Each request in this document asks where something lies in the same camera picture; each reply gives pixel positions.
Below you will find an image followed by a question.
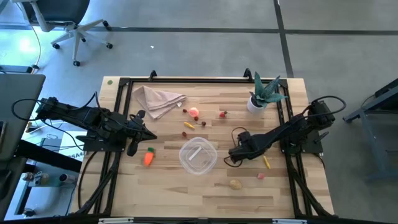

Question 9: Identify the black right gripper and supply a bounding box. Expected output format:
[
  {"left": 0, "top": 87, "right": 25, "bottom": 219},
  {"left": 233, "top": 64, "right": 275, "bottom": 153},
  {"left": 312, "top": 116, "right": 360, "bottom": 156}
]
[{"left": 229, "top": 136, "right": 268, "bottom": 164}]

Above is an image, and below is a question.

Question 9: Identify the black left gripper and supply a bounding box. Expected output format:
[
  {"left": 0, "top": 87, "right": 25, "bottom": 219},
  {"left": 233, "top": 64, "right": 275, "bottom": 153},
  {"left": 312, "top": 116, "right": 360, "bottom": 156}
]
[{"left": 126, "top": 110, "right": 157, "bottom": 157}]

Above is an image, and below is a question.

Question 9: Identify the orange toy carrot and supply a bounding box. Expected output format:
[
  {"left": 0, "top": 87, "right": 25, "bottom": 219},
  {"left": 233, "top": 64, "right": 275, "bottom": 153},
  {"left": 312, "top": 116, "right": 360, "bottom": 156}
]
[{"left": 143, "top": 147, "right": 155, "bottom": 167}]

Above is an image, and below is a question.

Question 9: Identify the clear plastic tupperware container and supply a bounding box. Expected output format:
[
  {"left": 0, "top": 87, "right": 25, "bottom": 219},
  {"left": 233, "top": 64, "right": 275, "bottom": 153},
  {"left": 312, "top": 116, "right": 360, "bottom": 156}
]
[{"left": 178, "top": 136, "right": 218, "bottom": 175}]

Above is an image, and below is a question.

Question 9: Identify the beige folded cloth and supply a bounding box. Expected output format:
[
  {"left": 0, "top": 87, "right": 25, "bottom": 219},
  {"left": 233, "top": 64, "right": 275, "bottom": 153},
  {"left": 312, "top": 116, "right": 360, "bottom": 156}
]
[{"left": 132, "top": 85, "right": 188, "bottom": 121}]

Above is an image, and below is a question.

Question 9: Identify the snake plant in white pot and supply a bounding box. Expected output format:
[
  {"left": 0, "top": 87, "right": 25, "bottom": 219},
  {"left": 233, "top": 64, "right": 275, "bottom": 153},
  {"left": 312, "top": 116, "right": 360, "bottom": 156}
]
[{"left": 247, "top": 71, "right": 289, "bottom": 114}]

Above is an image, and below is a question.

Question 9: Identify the white printed paper sheet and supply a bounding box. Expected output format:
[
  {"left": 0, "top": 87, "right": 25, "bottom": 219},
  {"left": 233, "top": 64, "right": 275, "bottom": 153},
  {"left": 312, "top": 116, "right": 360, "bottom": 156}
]
[{"left": 57, "top": 130, "right": 90, "bottom": 162}]

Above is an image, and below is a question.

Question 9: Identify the white cylinder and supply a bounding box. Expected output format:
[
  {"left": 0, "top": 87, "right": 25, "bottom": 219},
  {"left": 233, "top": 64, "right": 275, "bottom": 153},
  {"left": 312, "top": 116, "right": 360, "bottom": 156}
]
[{"left": 58, "top": 173, "right": 77, "bottom": 184}]

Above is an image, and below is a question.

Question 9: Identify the black desk beam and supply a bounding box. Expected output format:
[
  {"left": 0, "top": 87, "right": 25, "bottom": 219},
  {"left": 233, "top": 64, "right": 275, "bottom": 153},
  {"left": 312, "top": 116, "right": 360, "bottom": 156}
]
[{"left": 14, "top": 139, "right": 83, "bottom": 174}]

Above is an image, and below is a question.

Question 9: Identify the grey desk top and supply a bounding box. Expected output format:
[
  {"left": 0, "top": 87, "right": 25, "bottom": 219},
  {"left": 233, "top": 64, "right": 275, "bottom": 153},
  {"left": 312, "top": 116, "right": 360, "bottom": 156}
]
[{"left": 0, "top": 73, "right": 47, "bottom": 161}]

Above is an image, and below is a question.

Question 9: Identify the office chair with white base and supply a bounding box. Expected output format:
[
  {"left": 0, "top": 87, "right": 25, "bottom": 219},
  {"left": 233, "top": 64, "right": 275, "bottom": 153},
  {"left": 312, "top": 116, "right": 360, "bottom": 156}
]
[{"left": 12, "top": 0, "right": 113, "bottom": 67}]

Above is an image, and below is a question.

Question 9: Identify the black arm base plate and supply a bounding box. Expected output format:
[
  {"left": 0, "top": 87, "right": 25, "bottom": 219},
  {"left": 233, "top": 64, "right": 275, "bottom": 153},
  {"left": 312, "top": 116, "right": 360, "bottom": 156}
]
[
  {"left": 278, "top": 129, "right": 324, "bottom": 155},
  {"left": 76, "top": 129, "right": 125, "bottom": 152}
]

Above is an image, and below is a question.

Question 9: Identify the black aluminium table frame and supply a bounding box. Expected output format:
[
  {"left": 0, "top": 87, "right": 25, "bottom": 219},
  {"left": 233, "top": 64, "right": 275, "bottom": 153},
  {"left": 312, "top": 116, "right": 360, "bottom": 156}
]
[{"left": 70, "top": 67, "right": 335, "bottom": 218}]

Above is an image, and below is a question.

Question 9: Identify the silver aluminium frame post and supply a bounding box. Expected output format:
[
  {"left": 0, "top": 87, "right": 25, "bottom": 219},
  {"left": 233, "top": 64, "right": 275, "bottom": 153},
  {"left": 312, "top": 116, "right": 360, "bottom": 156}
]
[
  {"left": 98, "top": 217, "right": 134, "bottom": 224},
  {"left": 272, "top": 218, "right": 307, "bottom": 224}
]

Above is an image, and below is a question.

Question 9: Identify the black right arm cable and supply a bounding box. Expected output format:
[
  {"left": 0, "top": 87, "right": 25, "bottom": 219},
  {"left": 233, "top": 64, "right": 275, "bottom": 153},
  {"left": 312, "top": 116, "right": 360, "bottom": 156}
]
[{"left": 306, "top": 95, "right": 347, "bottom": 119}]

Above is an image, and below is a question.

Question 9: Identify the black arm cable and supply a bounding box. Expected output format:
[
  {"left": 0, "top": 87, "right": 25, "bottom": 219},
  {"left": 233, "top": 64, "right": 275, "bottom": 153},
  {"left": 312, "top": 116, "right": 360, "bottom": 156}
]
[
  {"left": 306, "top": 95, "right": 347, "bottom": 119},
  {"left": 11, "top": 91, "right": 100, "bottom": 125}
]

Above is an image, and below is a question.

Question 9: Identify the grey metal table frame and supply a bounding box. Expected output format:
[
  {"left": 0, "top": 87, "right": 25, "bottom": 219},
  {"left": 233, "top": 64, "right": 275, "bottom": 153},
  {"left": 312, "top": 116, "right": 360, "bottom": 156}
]
[{"left": 343, "top": 77, "right": 398, "bottom": 183}]

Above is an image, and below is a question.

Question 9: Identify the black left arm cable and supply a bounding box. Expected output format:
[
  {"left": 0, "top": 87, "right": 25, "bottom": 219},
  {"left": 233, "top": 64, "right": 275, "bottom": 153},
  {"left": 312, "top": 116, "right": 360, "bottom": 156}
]
[{"left": 11, "top": 91, "right": 100, "bottom": 125}]

